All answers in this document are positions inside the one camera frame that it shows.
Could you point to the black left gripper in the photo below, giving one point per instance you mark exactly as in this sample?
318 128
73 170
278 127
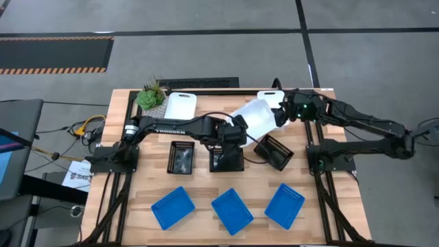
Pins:
233 133

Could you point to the black mat with hazard stripes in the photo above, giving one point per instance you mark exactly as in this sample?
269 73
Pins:
51 53

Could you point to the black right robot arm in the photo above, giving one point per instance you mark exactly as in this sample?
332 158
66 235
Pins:
370 125

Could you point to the black aluminium table frame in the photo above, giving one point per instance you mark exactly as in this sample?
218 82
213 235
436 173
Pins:
223 92

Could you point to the black plastic basket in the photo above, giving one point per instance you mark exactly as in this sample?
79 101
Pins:
278 154
228 162
181 158

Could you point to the green succulent in patterned pot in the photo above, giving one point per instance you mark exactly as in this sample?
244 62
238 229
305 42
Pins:
150 99

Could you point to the white printed paper sheet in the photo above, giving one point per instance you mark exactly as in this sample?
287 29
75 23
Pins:
78 176

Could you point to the blue plastic basket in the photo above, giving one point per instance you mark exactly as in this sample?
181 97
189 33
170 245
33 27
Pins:
173 207
284 206
232 211

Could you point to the black floor vent grate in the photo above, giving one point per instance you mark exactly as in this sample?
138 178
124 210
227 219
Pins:
199 82

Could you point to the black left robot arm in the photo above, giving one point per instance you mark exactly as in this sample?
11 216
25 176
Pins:
171 125

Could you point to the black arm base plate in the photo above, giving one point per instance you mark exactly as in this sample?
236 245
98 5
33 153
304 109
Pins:
106 164
339 163

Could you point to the blue screen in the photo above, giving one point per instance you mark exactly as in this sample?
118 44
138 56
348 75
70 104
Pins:
6 158

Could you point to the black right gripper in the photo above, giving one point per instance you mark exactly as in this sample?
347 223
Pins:
302 106

